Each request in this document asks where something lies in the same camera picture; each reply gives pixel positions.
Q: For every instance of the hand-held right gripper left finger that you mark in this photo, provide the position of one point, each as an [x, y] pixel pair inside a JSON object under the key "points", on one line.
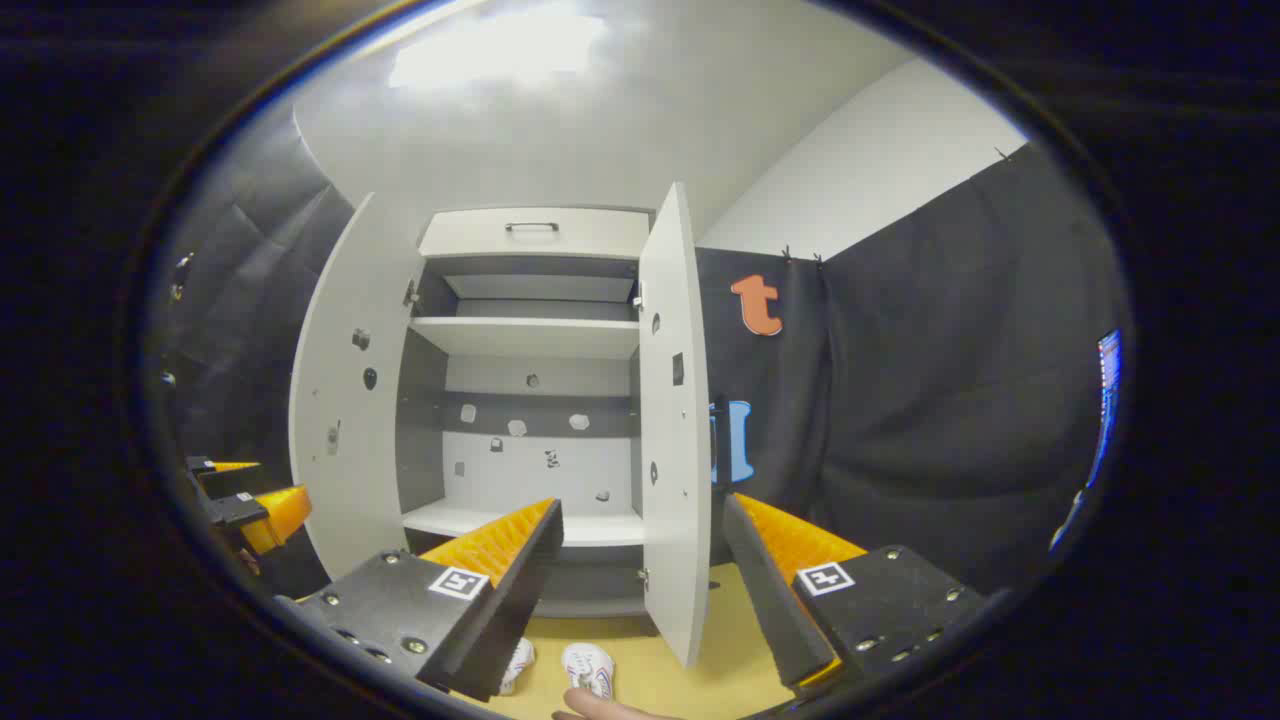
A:
{"points": [[510, 610]]}

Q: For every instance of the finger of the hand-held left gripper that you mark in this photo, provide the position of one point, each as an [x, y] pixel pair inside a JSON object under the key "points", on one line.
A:
{"points": [[280, 515], [225, 465]]}

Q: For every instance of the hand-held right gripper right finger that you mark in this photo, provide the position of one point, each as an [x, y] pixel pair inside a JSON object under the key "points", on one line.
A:
{"points": [[775, 610]]}

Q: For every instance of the white shoe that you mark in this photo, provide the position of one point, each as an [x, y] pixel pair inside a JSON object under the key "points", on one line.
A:
{"points": [[587, 668], [520, 662]]}

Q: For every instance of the white shoe cabinet door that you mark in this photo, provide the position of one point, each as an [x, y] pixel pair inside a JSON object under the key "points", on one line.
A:
{"points": [[675, 450], [350, 450]]}

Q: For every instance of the white shoe cabinet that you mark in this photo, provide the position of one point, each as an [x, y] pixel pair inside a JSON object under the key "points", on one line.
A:
{"points": [[520, 340]]}

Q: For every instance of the white cabinet drawer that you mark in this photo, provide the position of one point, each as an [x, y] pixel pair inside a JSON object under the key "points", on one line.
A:
{"points": [[600, 235]]}

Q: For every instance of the black backdrop cloth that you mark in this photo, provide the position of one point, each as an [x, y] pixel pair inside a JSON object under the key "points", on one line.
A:
{"points": [[950, 400]]}

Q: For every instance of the computer screen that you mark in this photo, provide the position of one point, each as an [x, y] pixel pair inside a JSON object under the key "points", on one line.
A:
{"points": [[1108, 400]]}

